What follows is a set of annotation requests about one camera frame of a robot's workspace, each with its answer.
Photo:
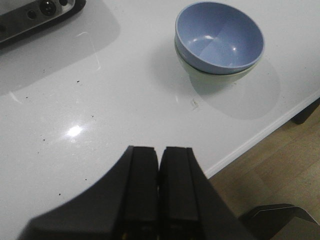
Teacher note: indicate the black table leg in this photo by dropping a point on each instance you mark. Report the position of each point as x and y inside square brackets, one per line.
[303, 115]

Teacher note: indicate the green bowl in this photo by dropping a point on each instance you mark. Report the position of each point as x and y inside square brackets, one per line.
[206, 83]

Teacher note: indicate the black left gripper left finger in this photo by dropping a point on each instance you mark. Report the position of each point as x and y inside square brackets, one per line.
[122, 205]

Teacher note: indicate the blue bowl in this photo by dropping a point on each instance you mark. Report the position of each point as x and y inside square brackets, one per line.
[217, 39]

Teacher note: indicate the black and silver toaster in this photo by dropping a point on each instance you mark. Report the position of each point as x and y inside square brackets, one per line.
[21, 18]

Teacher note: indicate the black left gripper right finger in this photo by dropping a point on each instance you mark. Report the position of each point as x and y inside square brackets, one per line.
[190, 208]

